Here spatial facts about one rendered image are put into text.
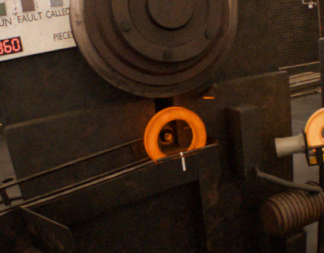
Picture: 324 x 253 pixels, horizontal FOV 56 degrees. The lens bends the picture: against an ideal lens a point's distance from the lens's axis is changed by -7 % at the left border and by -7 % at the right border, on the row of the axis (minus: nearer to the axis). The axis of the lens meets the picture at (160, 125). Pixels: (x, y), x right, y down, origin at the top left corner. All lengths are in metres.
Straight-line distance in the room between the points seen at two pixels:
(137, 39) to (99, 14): 0.12
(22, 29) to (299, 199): 0.95
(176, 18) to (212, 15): 0.10
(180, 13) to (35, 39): 0.42
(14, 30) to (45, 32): 0.09
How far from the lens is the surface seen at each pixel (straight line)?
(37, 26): 0.97
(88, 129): 0.95
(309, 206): 1.04
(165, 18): 0.78
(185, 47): 0.80
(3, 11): 0.98
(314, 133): 1.02
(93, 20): 0.82
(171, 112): 0.91
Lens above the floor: 1.02
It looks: 14 degrees down
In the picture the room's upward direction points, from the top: 9 degrees counter-clockwise
